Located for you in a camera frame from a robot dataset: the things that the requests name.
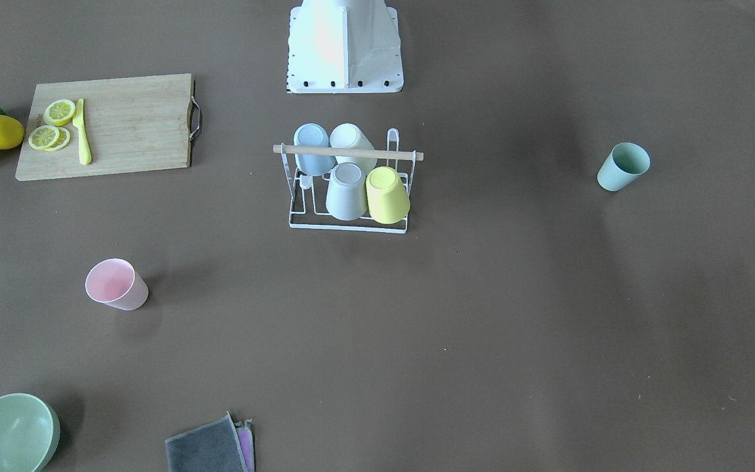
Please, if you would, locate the teal green cup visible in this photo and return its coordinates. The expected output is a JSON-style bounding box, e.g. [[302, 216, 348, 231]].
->
[[597, 142, 651, 191]]

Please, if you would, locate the pink cup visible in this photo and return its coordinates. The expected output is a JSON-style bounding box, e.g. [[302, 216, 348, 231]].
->
[[85, 259, 149, 311]]

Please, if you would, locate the yellow cup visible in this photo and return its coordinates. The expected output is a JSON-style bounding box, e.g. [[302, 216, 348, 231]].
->
[[366, 167, 410, 224]]

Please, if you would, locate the grey cup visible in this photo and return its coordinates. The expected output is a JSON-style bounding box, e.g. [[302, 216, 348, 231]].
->
[[326, 163, 368, 221]]

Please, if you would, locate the white cup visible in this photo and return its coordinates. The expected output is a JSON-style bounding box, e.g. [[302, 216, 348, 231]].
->
[[329, 123, 378, 174]]

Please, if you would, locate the light blue cup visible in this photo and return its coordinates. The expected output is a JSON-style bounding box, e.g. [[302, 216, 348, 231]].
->
[[294, 123, 337, 176]]

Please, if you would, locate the purple cloth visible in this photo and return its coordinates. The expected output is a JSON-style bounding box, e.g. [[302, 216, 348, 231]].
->
[[235, 418, 256, 472]]

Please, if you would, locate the wooden cutting board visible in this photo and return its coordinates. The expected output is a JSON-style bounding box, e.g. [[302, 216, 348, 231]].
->
[[16, 73, 202, 182]]

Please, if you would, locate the grey cloth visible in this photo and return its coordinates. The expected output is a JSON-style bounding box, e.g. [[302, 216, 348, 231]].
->
[[165, 414, 249, 471]]

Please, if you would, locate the yellow plastic knife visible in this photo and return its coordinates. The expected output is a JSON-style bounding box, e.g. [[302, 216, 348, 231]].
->
[[72, 98, 92, 165]]

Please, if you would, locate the lemon slice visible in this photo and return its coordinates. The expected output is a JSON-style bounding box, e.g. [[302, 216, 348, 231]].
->
[[27, 125, 61, 150], [45, 127, 71, 151], [42, 99, 76, 127]]

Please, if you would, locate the green bowl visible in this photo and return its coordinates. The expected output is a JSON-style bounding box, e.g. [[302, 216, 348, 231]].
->
[[0, 393, 61, 471]]

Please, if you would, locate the white wire cup holder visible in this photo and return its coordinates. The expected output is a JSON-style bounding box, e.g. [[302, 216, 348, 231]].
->
[[273, 123, 425, 234]]

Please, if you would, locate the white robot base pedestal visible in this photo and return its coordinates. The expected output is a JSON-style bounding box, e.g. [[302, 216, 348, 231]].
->
[[286, 1, 404, 94]]

